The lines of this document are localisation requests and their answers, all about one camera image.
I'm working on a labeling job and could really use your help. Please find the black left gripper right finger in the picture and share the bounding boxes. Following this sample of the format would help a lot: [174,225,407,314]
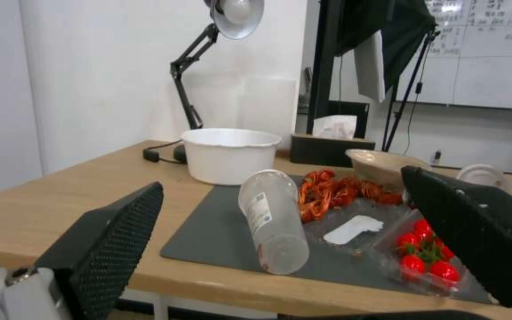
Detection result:
[400,165,512,309]

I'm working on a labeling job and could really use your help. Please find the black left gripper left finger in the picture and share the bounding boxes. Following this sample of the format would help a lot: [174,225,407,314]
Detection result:
[0,181,164,320]

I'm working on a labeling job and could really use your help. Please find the white round plastic lid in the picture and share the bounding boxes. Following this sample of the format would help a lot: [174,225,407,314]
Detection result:
[456,163,510,192]

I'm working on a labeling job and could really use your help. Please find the clear box of cherry tomatoes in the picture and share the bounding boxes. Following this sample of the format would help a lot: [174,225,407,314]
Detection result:
[373,210,472,297]

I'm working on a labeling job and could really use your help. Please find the clear plastic tray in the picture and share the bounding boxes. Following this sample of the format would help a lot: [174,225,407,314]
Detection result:
[302,196,421,259]

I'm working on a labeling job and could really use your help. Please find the white paper label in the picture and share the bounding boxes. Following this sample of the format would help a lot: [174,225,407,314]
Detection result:
[323,215,385,246]

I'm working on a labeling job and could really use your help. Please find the dark grey table mat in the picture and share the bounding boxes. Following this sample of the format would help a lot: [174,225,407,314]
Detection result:
[160,174,492,304]

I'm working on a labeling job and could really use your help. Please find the red crayfish shells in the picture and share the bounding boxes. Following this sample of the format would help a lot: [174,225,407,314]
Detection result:
[298,169,404,223]

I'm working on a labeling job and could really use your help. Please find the white plastic bowl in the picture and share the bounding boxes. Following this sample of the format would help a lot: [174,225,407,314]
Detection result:
[180,128,283,186]

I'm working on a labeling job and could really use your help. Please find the clear plastic cup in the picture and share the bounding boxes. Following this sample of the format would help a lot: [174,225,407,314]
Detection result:
[237,169,311,275]

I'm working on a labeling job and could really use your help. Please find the black tissue box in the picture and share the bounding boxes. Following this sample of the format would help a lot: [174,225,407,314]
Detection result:
[290,115,376,168]

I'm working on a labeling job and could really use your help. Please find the whiteboard with writing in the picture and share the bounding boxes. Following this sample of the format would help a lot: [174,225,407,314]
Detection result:
[393,0,512,111]

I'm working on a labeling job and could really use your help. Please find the black softbox light stand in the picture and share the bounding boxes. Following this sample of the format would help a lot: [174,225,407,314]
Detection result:
[307,0,442,152]

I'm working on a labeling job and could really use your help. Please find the black articulated desk lamp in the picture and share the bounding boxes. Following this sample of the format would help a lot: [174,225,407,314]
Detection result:
[169,0,266,164]

